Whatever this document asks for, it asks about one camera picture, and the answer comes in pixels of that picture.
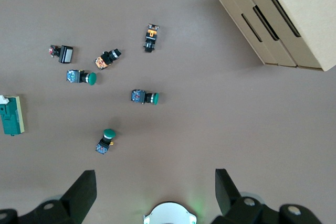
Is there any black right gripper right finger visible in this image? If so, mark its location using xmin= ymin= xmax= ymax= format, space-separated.
xmin=212 ymin=168 xmax=322 ymax=224

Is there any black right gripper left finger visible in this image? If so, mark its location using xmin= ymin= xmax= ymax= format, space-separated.
xmin=0 ymin=169 xmax=98 ymax=224

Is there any green load switch cream base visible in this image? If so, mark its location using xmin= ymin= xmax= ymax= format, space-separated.
xmin=0 ymin=94 xmax=26 ymax=137

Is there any brown paper table cover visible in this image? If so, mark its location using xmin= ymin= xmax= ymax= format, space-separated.
xmin=0 ymin=0 xmax=336 ymax=224

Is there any black square pushbutton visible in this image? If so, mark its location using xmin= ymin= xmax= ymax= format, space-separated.
xmin=48 ymin=45 xmax=75 ymax=65

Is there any brown cardboard box with slot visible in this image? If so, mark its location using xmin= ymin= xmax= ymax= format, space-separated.
xmin=230 ymin=0 xmax=299 ymax=68
xmin=237 ymin=0 xmax=336 ymax=72
xmin=217 ymin=0 xmax=280 ymax=67

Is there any black pushbutton orange block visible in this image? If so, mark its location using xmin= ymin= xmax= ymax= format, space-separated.
xmin=142 ymin=23 xmax=160 ymax=54

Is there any green mushroom pushbutton switch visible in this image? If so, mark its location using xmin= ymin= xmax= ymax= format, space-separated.
xmin=66 ymin=69 xmax=98 ymax=87
xmin=94 ymin=128 xmax=117 ymax=156
xmin=130 ymin=89 xmax=160 ymax=106

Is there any black selector switch orange block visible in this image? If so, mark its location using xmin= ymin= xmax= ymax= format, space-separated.
xmin=93 ymin=48 xmax=122 ymax=71

